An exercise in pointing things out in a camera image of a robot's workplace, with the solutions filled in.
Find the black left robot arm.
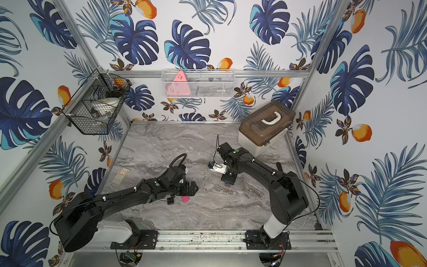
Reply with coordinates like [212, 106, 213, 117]
[53, 165, 199, 253]

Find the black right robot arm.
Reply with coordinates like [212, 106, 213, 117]
[217, 142, 309, 245]

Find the black lego brick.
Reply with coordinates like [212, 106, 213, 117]
[167, 197, 175, 205]

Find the brown lidded storage box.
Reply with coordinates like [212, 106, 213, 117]
[238, 101, 296, 157]

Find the pink triangle object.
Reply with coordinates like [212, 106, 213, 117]
[165, 71, 191, 97]

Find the white object in basket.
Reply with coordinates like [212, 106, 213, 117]
[90, 97, 120, 117]

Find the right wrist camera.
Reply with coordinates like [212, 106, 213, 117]
[208, 161, 227, 174]

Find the white wire shelf basket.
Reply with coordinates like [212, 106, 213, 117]
[161, 69, 235, 99]

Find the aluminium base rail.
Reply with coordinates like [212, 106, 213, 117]
[64, 229, 338, 253]

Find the black wire basket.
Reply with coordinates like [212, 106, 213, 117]
[61, 69, 132, 135]

